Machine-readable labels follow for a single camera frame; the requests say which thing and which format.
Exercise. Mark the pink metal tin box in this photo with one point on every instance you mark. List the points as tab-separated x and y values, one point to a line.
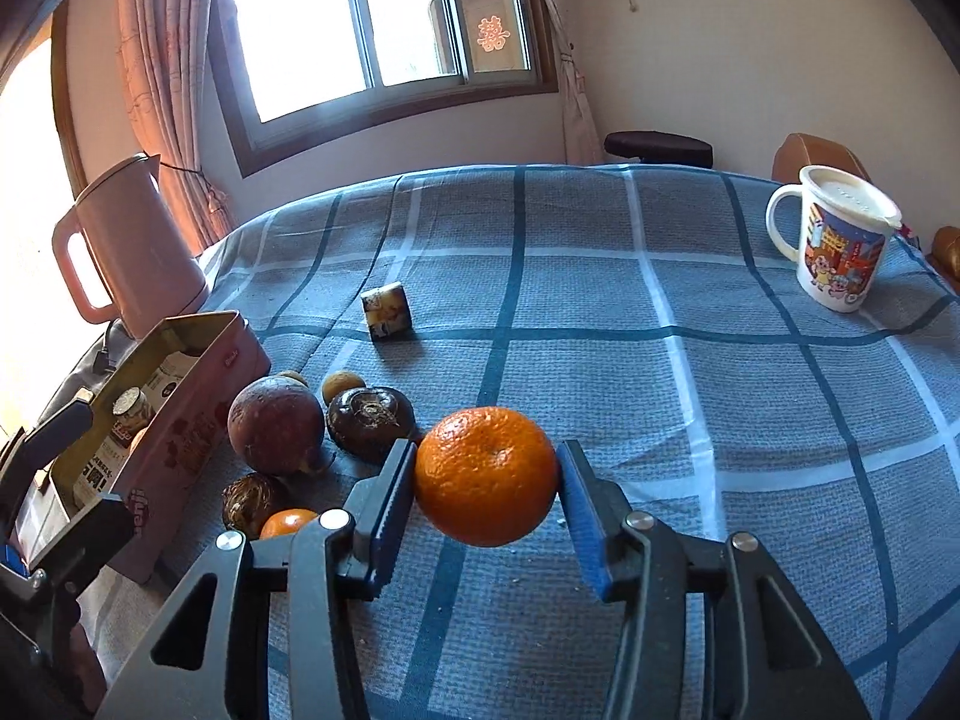
169	455

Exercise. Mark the dark glossy chestnut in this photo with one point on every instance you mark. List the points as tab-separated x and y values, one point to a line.
248	502

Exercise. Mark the small orange mandarin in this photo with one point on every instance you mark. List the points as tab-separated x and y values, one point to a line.
286	522

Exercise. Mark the small foil-lid jar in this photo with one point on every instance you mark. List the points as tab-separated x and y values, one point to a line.
131	413

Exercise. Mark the dark brown water chestnut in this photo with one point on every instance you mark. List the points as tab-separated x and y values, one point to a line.
366	421

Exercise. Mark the white tied curtain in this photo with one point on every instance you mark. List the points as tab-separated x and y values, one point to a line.
580	136

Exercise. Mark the purple round fruit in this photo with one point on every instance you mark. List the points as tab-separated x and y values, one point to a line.
276	426

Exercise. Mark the white cartoon mug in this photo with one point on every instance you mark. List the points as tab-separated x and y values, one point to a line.
845	224

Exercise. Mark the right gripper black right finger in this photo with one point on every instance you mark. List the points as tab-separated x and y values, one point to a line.
765	655

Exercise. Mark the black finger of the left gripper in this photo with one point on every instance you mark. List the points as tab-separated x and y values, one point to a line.
27	453
74	558

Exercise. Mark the window with brown frame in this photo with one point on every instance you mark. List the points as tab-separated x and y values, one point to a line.
294	74

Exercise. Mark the large orange mandarin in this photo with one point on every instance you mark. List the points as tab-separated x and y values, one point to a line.
486	476

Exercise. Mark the printed paper leaflet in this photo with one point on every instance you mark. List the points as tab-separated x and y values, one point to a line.
99	471

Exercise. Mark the brown wooden chair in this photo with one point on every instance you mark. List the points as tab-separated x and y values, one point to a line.
945	255
803	149

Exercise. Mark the pink patterned curtain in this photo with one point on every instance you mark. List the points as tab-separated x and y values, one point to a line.
162	50

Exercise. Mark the small cube snack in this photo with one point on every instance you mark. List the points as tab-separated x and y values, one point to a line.
386	311

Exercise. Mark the blue plaid tablecloth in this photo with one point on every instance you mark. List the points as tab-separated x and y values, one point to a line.
645	313

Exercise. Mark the black round stool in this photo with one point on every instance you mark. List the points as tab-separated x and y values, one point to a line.
654	147

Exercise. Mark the pink electric kettle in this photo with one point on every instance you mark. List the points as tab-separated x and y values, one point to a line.
137	248

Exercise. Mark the tan longan fruit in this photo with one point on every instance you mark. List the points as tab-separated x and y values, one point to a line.
338	382
295	377

